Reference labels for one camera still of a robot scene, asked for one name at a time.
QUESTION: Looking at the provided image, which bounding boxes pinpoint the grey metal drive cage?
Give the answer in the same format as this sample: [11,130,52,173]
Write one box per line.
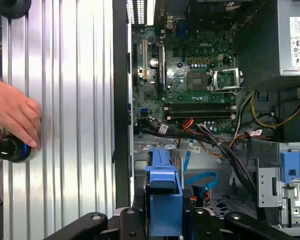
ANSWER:
[256,142,300,231]

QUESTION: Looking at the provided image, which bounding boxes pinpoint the black round rubber cap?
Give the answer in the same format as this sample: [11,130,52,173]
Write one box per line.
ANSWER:
[0,0,32,20]

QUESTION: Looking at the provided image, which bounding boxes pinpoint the green motherboard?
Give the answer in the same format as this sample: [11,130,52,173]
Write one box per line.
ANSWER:
[131,24,238,135]

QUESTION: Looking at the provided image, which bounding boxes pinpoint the blue disk data wire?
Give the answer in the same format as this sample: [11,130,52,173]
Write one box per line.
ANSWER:
[181,143,220,201]

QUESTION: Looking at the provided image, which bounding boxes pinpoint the metal socket cover frame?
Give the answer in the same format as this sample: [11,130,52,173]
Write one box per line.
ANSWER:
[209,67,242,93]

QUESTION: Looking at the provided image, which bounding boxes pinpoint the black sleeved cable bundle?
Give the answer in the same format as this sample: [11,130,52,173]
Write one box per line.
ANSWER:
[136,119,257,193]

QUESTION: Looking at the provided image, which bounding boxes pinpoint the beige expansion slot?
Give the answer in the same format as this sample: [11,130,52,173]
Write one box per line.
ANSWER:
[141,39,149,81]

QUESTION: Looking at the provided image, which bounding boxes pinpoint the grey metal disk bay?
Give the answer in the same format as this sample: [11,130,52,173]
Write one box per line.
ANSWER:
[132,143,186,208]

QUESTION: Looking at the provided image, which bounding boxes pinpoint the hard disk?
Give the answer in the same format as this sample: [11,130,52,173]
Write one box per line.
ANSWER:
[142,148,190,238]

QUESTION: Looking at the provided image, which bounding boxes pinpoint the red orange wire bundle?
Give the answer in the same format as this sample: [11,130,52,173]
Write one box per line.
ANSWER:
[181,117,196,133]

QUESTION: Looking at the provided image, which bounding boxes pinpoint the black expansion slot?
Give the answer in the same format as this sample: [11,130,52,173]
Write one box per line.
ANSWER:
[157,44,167,94]

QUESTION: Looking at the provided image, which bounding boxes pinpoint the black RAM slot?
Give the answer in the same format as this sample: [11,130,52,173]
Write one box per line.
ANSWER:
[164,112,237,121]
[163,103,237,112]

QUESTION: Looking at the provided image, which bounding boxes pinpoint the person's bare hand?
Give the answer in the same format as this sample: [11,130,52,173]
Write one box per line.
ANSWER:
[0,73,43,151]

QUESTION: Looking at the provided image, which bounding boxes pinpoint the black PC case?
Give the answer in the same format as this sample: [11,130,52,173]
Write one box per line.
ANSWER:
[112,0,300,240]

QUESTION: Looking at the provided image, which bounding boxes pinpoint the blue drive bay latch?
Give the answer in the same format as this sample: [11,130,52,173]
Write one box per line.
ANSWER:
[279,147,300,186]

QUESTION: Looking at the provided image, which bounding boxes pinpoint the red black disk power wire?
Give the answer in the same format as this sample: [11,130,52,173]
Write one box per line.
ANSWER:
[191,184,212,208]

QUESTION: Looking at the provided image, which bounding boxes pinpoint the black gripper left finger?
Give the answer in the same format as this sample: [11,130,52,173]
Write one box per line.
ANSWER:
[43,206,142,240]

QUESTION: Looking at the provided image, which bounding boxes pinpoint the CPU socket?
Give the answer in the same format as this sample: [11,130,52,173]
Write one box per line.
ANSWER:
[186,71,209,92]

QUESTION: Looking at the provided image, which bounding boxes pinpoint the thin wire locking lever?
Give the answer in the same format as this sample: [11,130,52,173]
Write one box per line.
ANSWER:
[206,86,245,95]

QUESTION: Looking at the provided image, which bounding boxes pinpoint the yellow black power wires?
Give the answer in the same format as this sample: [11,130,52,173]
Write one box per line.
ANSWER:
[249,89,300,129]

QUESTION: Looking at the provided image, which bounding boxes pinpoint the black case fan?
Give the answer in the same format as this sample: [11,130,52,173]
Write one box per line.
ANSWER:
[189,0,253,28]

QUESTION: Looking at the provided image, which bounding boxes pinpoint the grey power supply unit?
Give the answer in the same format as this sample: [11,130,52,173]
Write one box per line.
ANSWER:
[277,0,300,77]

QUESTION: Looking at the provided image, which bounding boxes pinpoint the round black tool blue ring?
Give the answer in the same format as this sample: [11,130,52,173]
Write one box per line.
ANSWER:
[0,133,32,163]

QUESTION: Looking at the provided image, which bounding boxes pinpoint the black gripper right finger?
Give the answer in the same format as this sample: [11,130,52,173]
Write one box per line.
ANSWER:
[189,206,300,240]

